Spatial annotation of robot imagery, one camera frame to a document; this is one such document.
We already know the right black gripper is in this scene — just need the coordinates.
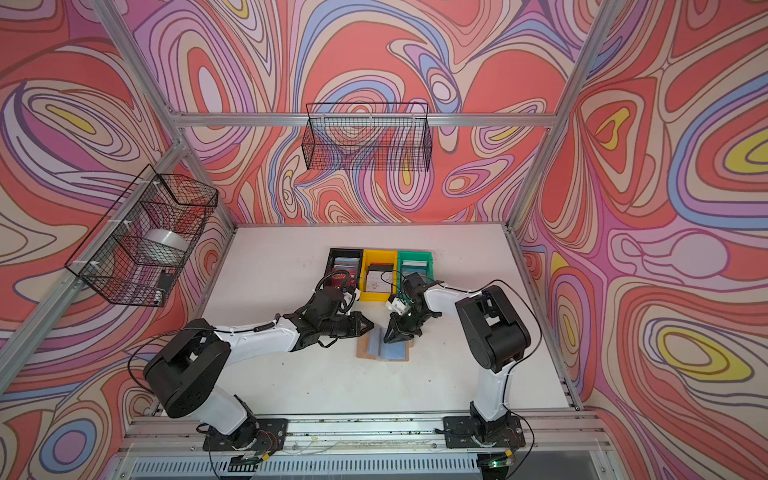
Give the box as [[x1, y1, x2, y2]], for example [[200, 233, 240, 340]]
[[384, 306, 436, 343]]

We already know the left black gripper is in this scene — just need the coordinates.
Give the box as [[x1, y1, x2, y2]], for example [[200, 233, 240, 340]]
[[319, 312, 378, 340]]

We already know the tan leather card holder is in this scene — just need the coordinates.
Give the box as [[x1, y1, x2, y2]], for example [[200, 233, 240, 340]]
[[356, 326, 409, 362]]

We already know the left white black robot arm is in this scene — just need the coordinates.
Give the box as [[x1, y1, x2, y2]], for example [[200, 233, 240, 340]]
[[143, 287, 375, 452]]

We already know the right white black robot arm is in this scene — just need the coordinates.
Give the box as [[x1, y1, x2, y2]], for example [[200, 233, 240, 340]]
[[384, 273, 532, 451]]

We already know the white black cards stack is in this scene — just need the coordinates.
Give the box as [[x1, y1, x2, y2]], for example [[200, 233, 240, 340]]
[[365, 264, 393, 294]]

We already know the red VIP cards stack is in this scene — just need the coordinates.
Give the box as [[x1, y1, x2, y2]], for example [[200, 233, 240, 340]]
[[331, 257, 359, 288]]

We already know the yellow plastic bin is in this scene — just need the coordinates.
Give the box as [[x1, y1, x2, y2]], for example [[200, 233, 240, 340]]
[[360, 249, 398, 302]]

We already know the green plastic bin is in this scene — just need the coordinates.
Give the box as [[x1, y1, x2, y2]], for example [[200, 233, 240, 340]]
[[396, 250, 434, 280]]

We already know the black plastic bin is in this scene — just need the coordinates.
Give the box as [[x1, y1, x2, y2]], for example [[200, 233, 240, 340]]
[[323, 248, 364, 293]]

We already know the white roll in basket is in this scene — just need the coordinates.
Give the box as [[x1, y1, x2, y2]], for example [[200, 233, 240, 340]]
[[141, 229, 189, 266]]

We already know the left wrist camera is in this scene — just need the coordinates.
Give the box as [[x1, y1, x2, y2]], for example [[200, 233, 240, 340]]
[[343, 288, 360, 304]]

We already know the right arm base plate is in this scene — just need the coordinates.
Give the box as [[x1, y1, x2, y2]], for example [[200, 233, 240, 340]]
[[436, 413, 527, 451]]

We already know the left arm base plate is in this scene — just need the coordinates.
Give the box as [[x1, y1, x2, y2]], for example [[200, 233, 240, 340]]
[[203, 418, 289, 454]]

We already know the back black wire basket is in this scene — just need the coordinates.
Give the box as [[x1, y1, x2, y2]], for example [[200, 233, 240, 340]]
[[301, 101, 433, 172]]

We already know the black wire basket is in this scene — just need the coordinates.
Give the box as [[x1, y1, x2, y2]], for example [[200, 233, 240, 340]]
[[301, 101, 433, 172], [65, 166, 219, 308]]

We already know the left black wire basket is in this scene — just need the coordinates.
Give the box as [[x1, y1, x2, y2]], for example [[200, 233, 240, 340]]
[[65, 166, 219, 308]]

